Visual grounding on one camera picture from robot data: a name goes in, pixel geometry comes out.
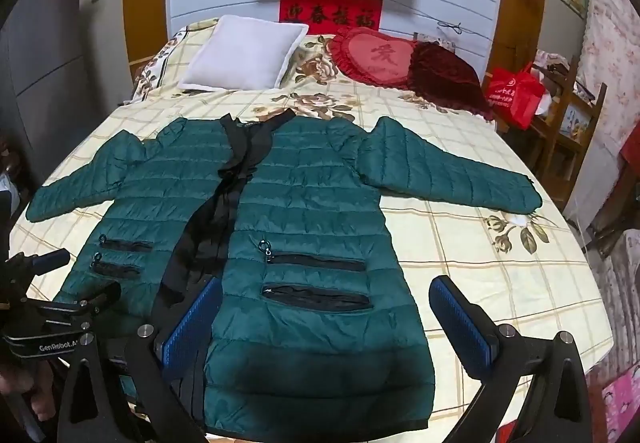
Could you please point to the white pillow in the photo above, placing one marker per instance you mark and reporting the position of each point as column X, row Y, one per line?
column 245, row 53

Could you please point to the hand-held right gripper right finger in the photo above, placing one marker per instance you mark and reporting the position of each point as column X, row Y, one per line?
column 460, row 318

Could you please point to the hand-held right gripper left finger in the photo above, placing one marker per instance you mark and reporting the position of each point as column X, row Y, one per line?
column 192, row 323

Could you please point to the grey refrigerator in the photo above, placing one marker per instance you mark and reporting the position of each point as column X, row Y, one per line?
column 55, row 73

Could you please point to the red heart-shaped cushion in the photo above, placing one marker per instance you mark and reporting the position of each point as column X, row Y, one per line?
column 375, row 55

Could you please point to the pink floral cloth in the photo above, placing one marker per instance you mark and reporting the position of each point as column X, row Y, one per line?
column 612, row 63

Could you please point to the floral checked bed sheet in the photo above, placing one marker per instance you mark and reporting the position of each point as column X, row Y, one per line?
column 475, row 273

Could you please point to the red plastic bag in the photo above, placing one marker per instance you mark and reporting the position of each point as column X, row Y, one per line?
column 515, row 95

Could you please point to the wooden chair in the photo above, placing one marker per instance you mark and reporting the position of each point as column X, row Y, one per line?
column 580, row 123

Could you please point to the green puffer jacket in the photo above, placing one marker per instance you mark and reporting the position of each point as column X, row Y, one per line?
column 310, row 203

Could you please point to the dark red velvet cushion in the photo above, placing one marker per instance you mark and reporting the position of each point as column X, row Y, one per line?
column 445, row 78

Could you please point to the red wall banner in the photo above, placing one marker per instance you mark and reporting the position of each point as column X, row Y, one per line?
column 330, row 13

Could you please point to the person's left hand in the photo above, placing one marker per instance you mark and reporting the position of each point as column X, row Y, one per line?
column 39, row 400

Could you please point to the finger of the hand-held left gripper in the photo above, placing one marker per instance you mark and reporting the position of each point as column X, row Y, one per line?
column 47, row 260
column 97, row 297

